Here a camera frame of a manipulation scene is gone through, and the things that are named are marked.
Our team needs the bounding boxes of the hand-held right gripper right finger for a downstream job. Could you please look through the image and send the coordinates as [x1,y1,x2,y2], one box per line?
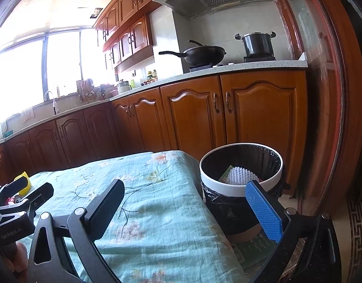
[245,180,342,283]

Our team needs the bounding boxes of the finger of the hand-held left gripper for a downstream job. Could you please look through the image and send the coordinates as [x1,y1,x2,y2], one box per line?
[5,175,30,195]
[21,183,54,213]

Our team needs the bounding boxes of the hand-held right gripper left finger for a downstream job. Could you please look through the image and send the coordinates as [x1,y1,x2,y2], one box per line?
[29,178,125,283]

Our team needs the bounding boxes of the yellow foam fruit net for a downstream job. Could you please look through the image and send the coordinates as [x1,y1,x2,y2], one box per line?
[15,171,32,196]

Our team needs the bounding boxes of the white foam fruit net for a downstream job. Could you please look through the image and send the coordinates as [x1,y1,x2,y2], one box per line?
[226,166,256,187]

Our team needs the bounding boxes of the white bin with black liner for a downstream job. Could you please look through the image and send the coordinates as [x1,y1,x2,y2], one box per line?
[199,143,285,236]

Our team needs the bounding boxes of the green drink carton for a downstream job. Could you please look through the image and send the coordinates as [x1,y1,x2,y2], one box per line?
[219,165,237,182]

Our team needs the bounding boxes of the person's left hand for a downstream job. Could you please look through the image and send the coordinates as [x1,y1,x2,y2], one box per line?
[5,241,30,273]

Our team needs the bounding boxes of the green paper leaflet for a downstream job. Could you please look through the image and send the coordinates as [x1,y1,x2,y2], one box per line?
[237,231,276,267]

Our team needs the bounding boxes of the light blue floral tablecloth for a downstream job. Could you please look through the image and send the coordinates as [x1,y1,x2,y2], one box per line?
[18,150,249,283]

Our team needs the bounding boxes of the chrome kitchen faucet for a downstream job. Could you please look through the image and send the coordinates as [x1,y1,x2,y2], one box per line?
[44,91,59,115]

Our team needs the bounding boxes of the patterned floor rug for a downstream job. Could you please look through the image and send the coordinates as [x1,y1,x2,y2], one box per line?
[345,195,362,280]

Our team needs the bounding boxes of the kitchen window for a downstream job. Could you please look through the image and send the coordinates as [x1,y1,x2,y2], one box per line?
[0,29,116,124]

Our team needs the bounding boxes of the utensil rack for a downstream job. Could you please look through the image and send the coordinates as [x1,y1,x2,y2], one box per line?
[76,78,99,101]

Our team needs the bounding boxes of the wooden lower kitchen cabinets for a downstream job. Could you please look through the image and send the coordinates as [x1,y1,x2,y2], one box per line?
[0,69,307,195]

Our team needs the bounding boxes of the wooden kitchen cabinets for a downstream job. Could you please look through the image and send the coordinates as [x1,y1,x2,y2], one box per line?
[0,69,307,195]
[94,0,181,69]

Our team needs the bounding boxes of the white lidded pot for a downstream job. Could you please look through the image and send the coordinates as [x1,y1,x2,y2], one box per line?
[116,79,132,94]

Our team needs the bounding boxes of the speckled white countertop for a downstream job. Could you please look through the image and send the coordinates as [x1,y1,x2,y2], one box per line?
[0,60,308,147]

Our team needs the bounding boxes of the black gas stove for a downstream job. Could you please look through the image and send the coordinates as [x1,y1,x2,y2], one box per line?
[189,55,276,72]

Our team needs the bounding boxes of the dark steel cooking pot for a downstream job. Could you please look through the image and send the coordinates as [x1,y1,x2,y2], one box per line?
[235,31,276,57]

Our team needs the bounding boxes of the black wok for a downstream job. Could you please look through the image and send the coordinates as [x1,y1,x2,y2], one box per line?
[159,40,227,65]

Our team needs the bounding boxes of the wooden upper kitchen cabinets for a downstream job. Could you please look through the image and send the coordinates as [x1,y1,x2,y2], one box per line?
[94,0,181,69]

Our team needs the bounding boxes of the wooden door frame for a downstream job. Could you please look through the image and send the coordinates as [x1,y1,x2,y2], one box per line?
[269,0,362,219]

